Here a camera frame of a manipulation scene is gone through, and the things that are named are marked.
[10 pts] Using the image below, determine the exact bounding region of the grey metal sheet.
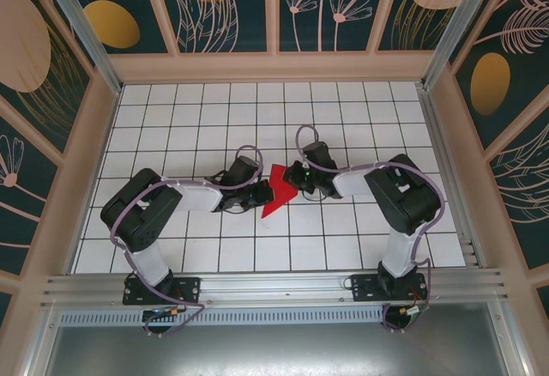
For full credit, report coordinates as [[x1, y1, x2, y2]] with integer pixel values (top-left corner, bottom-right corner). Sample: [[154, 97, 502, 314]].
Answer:
[[42, 324, 507, 376]]

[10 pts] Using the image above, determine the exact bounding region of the wall panel with leaf outlines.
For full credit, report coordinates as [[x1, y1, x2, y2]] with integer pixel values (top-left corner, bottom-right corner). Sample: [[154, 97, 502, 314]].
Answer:
[[487, 109, 549, 270]]

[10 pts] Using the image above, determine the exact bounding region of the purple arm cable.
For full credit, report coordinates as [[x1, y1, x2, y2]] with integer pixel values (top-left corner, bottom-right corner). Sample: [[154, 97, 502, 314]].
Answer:
[[295, 124, 446, 334], [110, 145, 265, 338]]

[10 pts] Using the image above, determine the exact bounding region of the wall panel with single flower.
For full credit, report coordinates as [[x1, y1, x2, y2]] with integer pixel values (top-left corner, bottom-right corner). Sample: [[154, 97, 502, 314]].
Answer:
[[0, 107, 60, 274]]

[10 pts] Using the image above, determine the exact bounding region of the slotted grey cable duct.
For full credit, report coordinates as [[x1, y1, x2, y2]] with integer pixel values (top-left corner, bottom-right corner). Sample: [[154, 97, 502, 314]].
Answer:
[[57, 305, 387, 328]]

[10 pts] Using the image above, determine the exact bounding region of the small circuit board with connector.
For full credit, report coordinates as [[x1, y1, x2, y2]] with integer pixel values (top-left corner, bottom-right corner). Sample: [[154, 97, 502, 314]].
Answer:
[[396, 302, 431, 321], [142, 306, 186, 322]]

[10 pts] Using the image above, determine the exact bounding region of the wall panel with peach circle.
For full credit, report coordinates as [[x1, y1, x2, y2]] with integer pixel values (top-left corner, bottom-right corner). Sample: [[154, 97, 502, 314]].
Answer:
[[377, 0, 469, 52]]

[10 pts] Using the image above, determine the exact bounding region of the aluminium table side rail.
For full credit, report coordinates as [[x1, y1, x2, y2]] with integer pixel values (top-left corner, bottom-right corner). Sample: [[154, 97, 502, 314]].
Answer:
[[416, 85, 490, 269]]

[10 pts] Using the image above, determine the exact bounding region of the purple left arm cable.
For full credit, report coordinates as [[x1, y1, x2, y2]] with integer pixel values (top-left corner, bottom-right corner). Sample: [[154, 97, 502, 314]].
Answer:
[[110, 145, 265, 338]]

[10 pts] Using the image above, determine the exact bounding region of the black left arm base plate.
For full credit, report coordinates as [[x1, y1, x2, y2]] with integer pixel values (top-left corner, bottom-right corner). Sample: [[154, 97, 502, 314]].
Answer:
[[123, 273, 202, 306]]

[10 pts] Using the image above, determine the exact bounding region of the aluminium corner post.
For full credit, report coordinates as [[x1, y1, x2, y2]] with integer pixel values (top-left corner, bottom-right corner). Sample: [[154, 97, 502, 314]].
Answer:
[[34, 0, 125, 95], [418, 0, 514, 92]]

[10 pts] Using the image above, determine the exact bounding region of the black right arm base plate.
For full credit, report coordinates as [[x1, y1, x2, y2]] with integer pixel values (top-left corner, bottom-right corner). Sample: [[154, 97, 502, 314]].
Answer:
[[350, 272, 430, 304]]

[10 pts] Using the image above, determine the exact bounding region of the long aluminium mounting rail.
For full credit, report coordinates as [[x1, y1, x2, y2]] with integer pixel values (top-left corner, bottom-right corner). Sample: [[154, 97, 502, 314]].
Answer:
[[40, 267, 510, 308]]

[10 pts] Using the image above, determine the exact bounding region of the wall panel with pink flowers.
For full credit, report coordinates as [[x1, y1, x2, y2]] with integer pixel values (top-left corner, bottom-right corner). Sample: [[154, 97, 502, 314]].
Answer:
[[278, 0, 395, 54]]

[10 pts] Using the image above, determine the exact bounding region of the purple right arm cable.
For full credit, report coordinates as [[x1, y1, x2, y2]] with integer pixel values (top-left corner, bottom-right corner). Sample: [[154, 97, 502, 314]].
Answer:
[[295, 124, 446, 334]]

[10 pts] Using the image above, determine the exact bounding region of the wall panel with orange circle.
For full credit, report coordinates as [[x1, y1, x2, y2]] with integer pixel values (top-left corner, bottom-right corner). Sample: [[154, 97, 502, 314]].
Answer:
[[154, 0, 270, 54]]

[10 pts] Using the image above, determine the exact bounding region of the aluminium frame bar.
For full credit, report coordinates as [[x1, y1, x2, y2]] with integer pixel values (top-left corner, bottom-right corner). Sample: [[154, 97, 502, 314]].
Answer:
[[19, 309, 61, 376], [488, 292, 531, 376]]

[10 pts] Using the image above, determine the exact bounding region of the red paper sheet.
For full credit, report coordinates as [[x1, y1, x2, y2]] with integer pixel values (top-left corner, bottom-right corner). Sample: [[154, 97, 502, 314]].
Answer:
[[261, 163, 300, 220]]

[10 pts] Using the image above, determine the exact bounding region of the wall panel with large peach disc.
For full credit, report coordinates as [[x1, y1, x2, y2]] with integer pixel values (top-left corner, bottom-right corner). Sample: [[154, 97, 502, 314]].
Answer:
[[0, 0, 94, 156]]

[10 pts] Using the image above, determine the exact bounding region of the wall panel with gold oval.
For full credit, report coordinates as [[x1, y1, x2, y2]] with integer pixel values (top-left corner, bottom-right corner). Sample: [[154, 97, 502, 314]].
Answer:
[[68, 0, 171, 55]]

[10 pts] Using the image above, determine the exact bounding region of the wall panel with oval and feather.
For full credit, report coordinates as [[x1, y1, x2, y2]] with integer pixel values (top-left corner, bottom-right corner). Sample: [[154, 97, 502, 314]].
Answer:
[[449, 0, 549, 150]]

